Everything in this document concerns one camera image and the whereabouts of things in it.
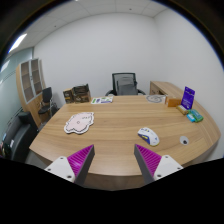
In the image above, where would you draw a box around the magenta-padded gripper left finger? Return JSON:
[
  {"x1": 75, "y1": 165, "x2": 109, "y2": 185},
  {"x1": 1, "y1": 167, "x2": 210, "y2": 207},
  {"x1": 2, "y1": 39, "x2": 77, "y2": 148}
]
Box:
[{"x1": 44, "y1": 143, "x2": 96, "y2": 188}]

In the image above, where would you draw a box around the small white round disc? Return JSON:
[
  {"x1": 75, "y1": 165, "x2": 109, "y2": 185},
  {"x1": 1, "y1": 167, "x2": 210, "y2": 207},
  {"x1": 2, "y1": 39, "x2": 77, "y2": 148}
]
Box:
[{"x1": 179, "y1": 135, "x2": 190, "y2": 146}]

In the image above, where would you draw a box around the wooden shelf unit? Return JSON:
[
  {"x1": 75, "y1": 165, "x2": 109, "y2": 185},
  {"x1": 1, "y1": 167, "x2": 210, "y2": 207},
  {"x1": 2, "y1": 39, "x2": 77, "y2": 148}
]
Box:
[{"x1": 15, "y1": 58, "x2": 51, "y2": 128}]

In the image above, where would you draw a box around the yellow flat packet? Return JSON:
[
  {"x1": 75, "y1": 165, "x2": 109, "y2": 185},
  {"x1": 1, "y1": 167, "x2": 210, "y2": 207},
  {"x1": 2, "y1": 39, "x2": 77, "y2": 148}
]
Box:
[{"x1": 176, "y1": 104, "x2": 190, "y2": 116}]

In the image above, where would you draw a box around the large dark cardboard box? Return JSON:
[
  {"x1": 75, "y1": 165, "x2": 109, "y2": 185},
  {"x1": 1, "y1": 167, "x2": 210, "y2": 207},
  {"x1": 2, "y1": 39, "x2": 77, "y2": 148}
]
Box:
[{"x1": 71, "y1": 83, "x2": 92, "y2": 104}]

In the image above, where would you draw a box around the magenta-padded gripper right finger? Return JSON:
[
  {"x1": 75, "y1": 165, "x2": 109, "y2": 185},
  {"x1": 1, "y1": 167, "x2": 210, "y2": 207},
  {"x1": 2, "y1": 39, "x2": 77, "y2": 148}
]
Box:
[{"x1": 133, "y1": 143, "x2": 184, "y2": 185}]

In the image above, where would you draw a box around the ceiling light panel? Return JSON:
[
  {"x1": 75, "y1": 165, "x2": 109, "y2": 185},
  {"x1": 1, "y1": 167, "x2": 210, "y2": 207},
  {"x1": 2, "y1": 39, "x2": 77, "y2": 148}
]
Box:
[{"x1": 8, "y1": 32, "x2": 28, "y2": 54}]

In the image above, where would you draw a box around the blue small packet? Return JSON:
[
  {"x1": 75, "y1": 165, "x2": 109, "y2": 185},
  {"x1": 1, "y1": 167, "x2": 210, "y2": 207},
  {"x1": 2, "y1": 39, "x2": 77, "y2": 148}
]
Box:
[{"x1": 186, "y1": 112, "x2": 197, "y2": 123}]

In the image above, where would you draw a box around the white sticker sheet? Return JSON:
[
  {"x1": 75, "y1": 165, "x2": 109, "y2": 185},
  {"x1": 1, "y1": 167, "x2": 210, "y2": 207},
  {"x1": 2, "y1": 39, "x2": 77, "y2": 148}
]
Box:
[{"x1": 90, "y1": 95, "x2": 115, "y2": 105}]

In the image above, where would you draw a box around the white and blue computer mouse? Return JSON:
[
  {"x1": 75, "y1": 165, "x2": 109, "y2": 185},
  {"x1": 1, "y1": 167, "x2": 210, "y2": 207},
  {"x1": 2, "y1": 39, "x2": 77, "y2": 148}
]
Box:
[{"x1": 137, "y1": 126, "x2": 161, "y2": 147}]

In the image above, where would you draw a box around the small dark cardboard box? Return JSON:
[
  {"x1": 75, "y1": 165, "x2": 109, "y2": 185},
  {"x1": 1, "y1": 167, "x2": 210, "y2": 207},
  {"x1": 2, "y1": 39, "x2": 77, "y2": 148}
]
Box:
[{"x1": 62, "y1": 88, "x2": 75, "y2": 105}]

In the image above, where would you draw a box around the black mesh office chair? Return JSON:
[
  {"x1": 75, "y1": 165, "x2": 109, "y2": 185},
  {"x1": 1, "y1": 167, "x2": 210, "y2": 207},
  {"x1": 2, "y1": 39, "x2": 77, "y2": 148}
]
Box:
[{"x1": 105, "y1": 72, "x2": 147, "y2": 97}]

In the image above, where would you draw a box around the wooden side cabinet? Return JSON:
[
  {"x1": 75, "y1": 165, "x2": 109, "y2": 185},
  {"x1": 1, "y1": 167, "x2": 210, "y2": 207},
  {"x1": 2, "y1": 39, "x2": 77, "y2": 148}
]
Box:
[{"x1": 149, "y1": 80, "x2": 184, "y2": 99}]

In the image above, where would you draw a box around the small black chair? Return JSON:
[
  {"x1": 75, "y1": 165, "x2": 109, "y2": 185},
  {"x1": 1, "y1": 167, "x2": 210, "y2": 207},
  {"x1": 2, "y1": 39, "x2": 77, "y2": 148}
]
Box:
[{"x1": 37, "y1": 86, "x2": 59, "y2": 121}]

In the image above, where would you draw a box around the black sofa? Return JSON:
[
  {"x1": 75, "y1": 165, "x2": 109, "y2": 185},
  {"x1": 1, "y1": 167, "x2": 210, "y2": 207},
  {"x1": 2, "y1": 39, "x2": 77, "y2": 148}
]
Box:
[{"x1": 1, "y1": 111, "x2": 39, "y2": 163}]

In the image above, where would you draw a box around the pink cartoon-shaped mouse pad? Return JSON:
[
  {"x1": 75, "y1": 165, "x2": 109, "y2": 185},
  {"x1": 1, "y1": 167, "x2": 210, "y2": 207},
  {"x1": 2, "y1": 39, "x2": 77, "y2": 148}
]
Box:
[{"x1": 63, "y1": 111, "x2": 95, "y2": 136}]

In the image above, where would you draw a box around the purple upright card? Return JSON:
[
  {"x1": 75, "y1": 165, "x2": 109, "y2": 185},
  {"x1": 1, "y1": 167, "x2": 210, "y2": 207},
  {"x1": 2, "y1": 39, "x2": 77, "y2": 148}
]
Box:
[{"x1": 180, "y1": 86, "x2": 196, "y2": 111}]

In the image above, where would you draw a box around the green small packet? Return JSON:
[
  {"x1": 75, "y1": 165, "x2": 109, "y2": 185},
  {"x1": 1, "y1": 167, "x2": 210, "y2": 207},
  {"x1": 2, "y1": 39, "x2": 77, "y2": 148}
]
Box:
[{"x1": 188, "y1": 108, "x2": 204, "y2": 123}]

